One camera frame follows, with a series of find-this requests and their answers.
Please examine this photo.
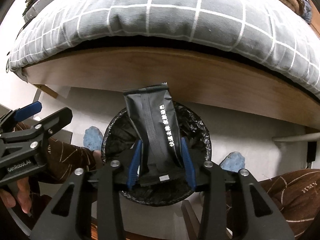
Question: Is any black foil pouch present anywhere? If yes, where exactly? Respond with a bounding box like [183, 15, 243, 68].
[123, 83, 184, 177]

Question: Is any black lined trash bin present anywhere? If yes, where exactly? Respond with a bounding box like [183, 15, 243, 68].
[101, 101, 212, 207]

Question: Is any person's left hand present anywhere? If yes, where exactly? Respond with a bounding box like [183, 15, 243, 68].
[0, 177, 32, 214]

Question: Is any left brown pajama leg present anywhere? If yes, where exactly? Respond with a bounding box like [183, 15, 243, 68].
[45, 138, 103, 183]

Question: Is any brown pajama leg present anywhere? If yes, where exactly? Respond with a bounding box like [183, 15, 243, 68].
[260, 168, 319, 239]
[45, 138, 103, 183]

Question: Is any right brown pajama leg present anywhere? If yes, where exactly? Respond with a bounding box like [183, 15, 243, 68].
[260, 168, 319, 239]

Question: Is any left blue slipper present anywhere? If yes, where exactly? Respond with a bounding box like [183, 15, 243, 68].
[83, 126, 103, 151]

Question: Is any blue slipper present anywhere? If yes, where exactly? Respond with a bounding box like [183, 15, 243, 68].
[83, 126, 103, 151]
[219, 152, 245, 172]

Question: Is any right blue slipper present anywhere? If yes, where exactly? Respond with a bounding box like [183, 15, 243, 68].
[219, 152, 245, 172]

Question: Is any grey checked bed sheet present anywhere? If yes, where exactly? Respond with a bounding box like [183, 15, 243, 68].
[7, 0, 319, 96]

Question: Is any wooden bed frame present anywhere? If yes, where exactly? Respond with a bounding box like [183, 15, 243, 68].
[23, 17, 320, 129]

